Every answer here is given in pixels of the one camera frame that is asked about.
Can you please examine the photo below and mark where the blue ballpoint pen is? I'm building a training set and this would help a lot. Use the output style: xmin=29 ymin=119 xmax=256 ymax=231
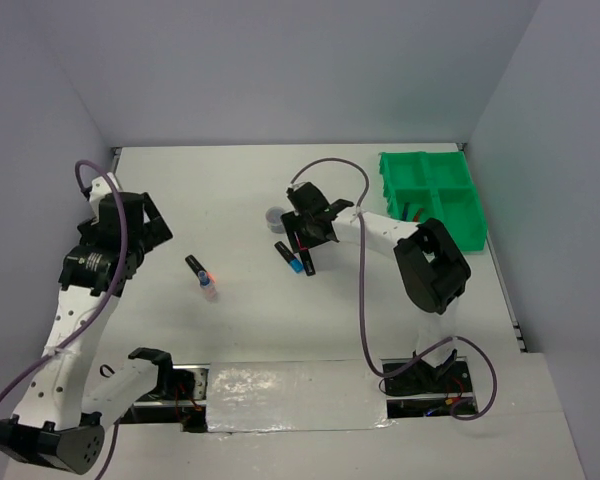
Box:
xmin=400 ymin=203 xmax=415 ymax=222

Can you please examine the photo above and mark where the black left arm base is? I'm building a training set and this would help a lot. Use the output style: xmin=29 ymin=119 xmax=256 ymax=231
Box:
xmin=120 ymin=364 xmax=210 ymax=433

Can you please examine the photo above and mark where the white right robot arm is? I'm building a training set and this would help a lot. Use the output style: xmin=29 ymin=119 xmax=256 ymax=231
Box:
xmin=282 ymin=182 xmax=471 ymax=391

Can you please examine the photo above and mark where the small clear glue bottle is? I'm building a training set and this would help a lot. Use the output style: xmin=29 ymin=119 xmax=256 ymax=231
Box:
xmin=200 ymin=279 xmax=218 ymax=302

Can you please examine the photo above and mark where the blue cap black highlighter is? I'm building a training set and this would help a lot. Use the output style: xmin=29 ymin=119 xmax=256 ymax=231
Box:
xmin=274 ymin=241 xmax=304 ymax=273

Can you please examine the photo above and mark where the pink cap black highlighter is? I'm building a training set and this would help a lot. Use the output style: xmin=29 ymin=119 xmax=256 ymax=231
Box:
xmin=299 ymin=249 xmax=316 ymax=276

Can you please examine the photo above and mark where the orange cap black highlighter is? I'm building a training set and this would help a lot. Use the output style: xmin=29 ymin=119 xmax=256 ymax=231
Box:
xmin=185 ymin=254 xmax=215 ymax=283

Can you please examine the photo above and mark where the silver tape sheet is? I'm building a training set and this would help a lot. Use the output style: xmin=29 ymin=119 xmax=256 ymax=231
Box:
xmin=206 ymin=360 xmax=391 ymax=433

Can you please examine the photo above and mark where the left aluminium table rail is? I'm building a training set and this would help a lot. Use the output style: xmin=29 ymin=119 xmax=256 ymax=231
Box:
xmin=54 ymin=145 xmax=122 ymax=365

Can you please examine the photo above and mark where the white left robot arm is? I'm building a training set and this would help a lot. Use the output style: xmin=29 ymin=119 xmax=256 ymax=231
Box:
xmin=0 ymin=173 xmax=176 ymax=475

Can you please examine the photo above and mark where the green compartment organizer tray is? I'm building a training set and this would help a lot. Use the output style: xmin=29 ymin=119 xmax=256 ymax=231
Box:
xmin=379 ymin=151 xmax=487 ymax=253

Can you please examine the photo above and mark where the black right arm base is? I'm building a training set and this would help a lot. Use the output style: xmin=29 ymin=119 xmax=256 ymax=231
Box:
xmin=378 ymin=357 xmax=478 ymax=419

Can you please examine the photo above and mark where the red ballpoint pen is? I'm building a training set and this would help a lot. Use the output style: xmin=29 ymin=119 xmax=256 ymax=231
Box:
xmin=413 ymin=207 xmax=426 ymax=222

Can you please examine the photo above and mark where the clear jar of pins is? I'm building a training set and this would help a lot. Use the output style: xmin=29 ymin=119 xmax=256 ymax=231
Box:
xmin=265 ymin=206 xmax=285 ymax=234

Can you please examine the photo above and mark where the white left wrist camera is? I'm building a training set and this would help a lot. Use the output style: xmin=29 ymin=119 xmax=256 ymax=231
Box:
xmin=87 ymin=172 xmax=120 ymax=212

